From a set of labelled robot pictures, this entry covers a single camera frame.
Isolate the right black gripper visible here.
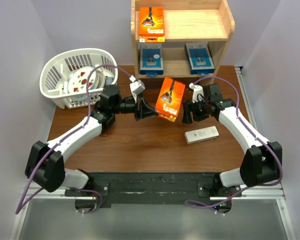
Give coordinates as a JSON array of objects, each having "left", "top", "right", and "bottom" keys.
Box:
[{"left": 182, "top": 97, "right": 211, "bottom": 125}]

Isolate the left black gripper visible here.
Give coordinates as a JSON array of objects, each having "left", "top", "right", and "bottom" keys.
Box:
[{"left": 111, "top": 91, "right": 159, "bottom": 122}]

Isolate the white slim razor box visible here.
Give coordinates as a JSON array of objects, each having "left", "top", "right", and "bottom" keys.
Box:
[{"left": 184, "top": 126, "right": 220, "bottom": 145}]

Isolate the orange razor package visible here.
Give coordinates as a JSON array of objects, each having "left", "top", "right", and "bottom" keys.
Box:
[
  {"left": 155, "top": 77, "right": 186, "bottom": 122},
  {"left": 138, "top": 6, "right": 166, "bottom": 43}
]

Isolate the blue razor box grey back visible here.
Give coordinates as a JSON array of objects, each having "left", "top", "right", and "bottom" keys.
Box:
[{"left": 184, "top": 42, "right": 215, "bottom": 76}]

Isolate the wooden two-tier shelf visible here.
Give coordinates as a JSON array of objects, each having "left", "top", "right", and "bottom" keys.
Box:
[{"left": 130, "top": 0, "right": 236, "bottom": 79}]

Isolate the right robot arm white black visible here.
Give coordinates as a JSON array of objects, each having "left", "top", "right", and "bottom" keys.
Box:
[{"left": 182, "top": 83, "right": 283, "bottom": 197}]

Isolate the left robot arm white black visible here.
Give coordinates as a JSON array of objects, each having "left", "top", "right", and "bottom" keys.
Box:
[{"left": 25, "top": 85, "right": 158, "bottom": 196}]

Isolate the white plate with card suits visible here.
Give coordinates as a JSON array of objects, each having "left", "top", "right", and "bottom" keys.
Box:
[{"left": 67, "top": 66, "right": 98, "bottom": 94}]

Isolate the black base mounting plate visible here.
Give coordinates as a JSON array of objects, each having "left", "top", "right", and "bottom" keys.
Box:
[{"left": 64, "top": 172, "right": 242, "bottom": 210}]

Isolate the white plastic dish basket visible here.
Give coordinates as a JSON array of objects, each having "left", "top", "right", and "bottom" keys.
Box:
[{"left": 39, "top": 48, "right": 118, "bottom": 109}]

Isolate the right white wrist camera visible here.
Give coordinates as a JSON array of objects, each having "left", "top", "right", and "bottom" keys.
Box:
[{"left": 189, "top": 83, "right": 205, "bottom": 103}]

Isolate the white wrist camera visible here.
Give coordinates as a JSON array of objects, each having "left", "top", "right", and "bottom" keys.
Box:
[
  {"left": 189, "top": 83, "right": 205, "bottom": 103},
  {"left": 129, "top": 75, "right": 146, "bottom": 102}
]

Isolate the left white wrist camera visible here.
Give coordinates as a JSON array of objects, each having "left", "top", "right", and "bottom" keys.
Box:
[{"left": 129, "top": 75, "right": 146, "bottom": 102}]

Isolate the aluminium rail frame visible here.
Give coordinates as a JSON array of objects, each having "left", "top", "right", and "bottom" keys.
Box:
[{"left": 8, "top": 65, "right": 297, "bottom": 240}]

